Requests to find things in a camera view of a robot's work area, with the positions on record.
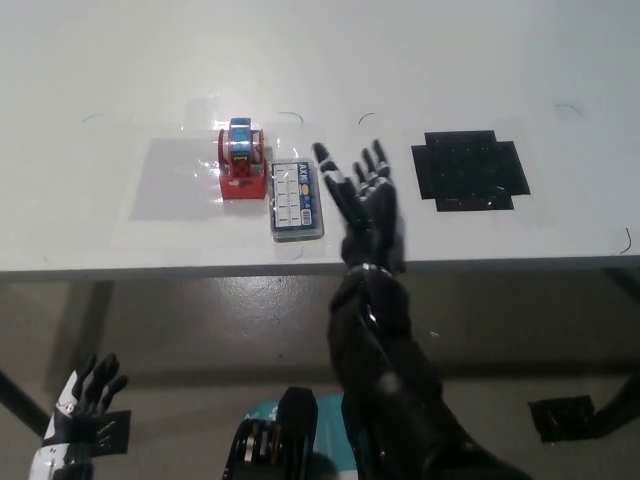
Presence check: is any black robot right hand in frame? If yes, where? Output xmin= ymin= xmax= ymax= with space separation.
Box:
xmin=312 ymin=138 xmax=409 ymax=275

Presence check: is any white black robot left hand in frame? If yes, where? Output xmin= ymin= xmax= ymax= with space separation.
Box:
xmin=29 ymin=353 xmax=129 ymax=480

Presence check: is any clear plastic screw box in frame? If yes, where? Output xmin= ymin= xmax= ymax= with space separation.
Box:
xmin=267 ymin=158 xmax=326 ymax=245

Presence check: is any black floor tape marker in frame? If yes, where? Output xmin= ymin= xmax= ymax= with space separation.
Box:
xmin=89 ymin=409 xmax=133 ymax=457
xmin=527 ymin=394 xmax=597 ymax=444

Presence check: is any black tape patch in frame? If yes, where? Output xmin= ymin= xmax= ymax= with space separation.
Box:
xmin=410 ymin=129 xmax=531 ymax=214

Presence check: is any red tape dispenser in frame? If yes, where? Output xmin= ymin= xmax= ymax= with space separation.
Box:
xmin=217 ymin=117 xmax=271 ymax=201

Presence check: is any black table leg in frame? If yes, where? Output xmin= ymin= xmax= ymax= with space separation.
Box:
xmin=0 ymin=369 xmax=47 ymax=441

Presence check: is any black ribbed robot body block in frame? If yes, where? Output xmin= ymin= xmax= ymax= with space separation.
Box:
xmin=222 ymin=387 xmax=320 ymax=480

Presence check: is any robot torso base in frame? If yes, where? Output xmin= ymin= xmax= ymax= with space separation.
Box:
xmin=244 ymin=393 xmax=366 ymax=480

